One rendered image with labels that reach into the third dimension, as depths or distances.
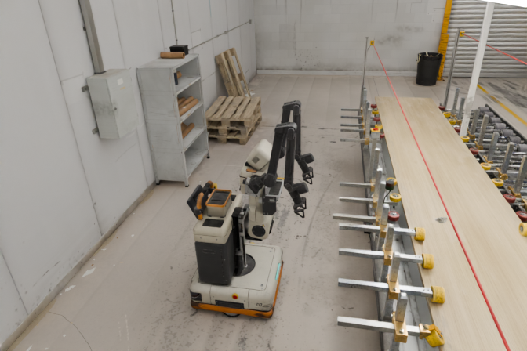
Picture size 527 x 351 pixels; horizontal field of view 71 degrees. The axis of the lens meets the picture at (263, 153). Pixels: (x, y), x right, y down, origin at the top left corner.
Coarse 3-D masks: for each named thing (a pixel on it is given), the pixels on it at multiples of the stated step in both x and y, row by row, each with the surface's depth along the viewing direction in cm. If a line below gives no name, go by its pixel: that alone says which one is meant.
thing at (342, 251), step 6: (342, 252) 216; (348, 252) 216; (354, 252) 215; (360, 252) 214; (366, 252) 214; (372, 252) 214; (378, 252) 214; (372, 258) 214; (378, 258) 213; (402, 258) 210; (408, 258) 209; (414, 258) 209; (420, 258) 209
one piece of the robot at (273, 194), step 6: (276, 180) 278; (282, 180) 278; (276, 186) 270; (270, 192) 263; (276, 192) 263; (264, 198) 259; (270, 198) 258; (276, 198) 257; (264, 204) 261; (270, 204) 260; (264, 210) 263; (270, 210) 262; (276, 210) 261
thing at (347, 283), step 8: (344, 280) 195; (352, 280) 195; (360, 280) 194; (360, 288) 193; (368, 288) 192; (376, 288) 191; (384, 288) 190; (400, 288) 189; (408, 288) 189; (416, 288) 188; (424, 288) 188; (424, 296) 187
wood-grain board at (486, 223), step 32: (384, 128) 403; (416, 128) 400; (448, 128) 397; (416, 160) 332; (448, 160) 331; (416, 192) 283; (448, 192) 282; (480, 192) 280; (416, 224) 247; (448, 224) 246; (480, 224) 245; (512, 224) 244; (448, 256) 218; (480, 256) 217; (512, 256) 216; (448, 288) 196; (512, 288) 194; (448, 320) 177; (480, 320) 177; (512, 320) 176
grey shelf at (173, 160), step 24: (144, 72) 423; (168, 72) 418; (192, 72) 506; (144, 96) 437; (168, 96) 431; (168, 120) 444; (192, 120) 538; (168, 144) 459; (192, 144) 555; (168, 168) 474; (192, 168) 498
